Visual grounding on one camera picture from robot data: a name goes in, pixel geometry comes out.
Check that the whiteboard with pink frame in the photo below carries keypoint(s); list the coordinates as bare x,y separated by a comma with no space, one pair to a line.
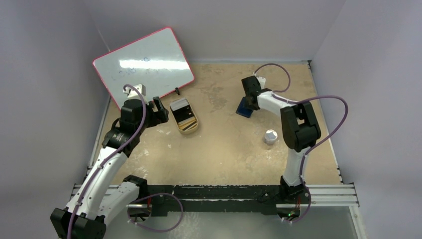
155,61

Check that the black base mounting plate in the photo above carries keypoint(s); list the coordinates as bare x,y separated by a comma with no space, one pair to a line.
267,200

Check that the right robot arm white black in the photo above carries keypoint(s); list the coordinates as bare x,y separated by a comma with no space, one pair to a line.
300,130

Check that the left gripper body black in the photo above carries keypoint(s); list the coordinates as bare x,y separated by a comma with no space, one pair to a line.
152,118

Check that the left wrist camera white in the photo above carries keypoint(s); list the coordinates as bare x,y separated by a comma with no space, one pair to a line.
135,92

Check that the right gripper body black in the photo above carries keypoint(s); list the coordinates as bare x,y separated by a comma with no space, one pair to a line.
249,97

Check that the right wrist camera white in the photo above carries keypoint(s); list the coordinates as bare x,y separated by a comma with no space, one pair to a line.
262,81

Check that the beige oval card tray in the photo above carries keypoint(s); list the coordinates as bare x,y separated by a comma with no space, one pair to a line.
185,114

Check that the clear jar of paper clips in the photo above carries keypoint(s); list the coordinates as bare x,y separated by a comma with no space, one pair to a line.
270,137

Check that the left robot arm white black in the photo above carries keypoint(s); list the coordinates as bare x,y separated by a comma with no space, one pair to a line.
88,213

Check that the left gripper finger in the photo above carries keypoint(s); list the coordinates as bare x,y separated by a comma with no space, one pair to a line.
163,115
158,104

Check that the blue leather card holder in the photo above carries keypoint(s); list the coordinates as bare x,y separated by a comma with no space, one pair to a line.
242,110

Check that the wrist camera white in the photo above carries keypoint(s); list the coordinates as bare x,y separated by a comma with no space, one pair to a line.
262,81
135,92

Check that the aluminium rail frame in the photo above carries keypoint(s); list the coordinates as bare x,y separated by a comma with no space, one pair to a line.
334,195

